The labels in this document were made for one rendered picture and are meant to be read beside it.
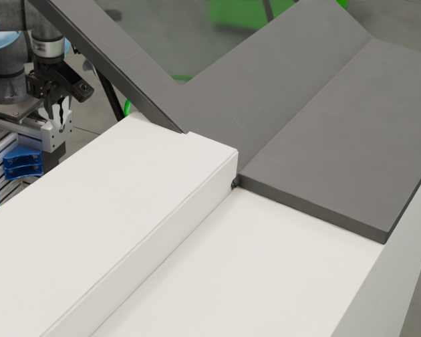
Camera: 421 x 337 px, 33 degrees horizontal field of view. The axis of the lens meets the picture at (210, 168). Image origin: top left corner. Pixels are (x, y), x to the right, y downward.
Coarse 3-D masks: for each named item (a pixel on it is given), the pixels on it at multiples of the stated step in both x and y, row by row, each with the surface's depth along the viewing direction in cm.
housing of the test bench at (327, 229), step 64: (384, 64) 164; (320, 128) 139; (384, 128) 141; (256, 192) 125; (320, 192) 123; (384, 192) 124; (192, 256) 112; (256, 256) 113; (320, 256) 114; (384, 256) 121; (128, 320) 100; (192, 320) 101; (256, 320) 102; (320, 320) 102; (384, 320) 160
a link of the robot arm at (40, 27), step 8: (24, 0) 160; (32, 8) 159; (32, 16) 159; (40, 16) 160; (32, 24) 160; (40, 24) 161; (48, 24) 161; (32, 32) 164; (40, 32) 162; (48, 32) 162; (56, 32) 163; (40, 40) 163; (48, 40) 163; (56, 40) 164
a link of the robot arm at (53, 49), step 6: (36, 42) 164; (42, 42) 164; (48, 42) 164; (54, 42) 164; (60, 42) 165; (36, 48) 164; (42, 48) 165; (48, 48) 164; (54, 48) 165; (60, 48) 166; (36, 54) 166; (42, 54) 165; (48, 54) 165; (54, 54) 166; (60, 54) 167
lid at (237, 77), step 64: (64, 0) 128; (128, 0) 140; (192, 0) 151; (256, 0) 163; (320, 0) 174; (128, 64) 128; (192, 64) 139; (256, 64) 147; (320, 64) 159; (192, 128) 127; (256, 128) 136
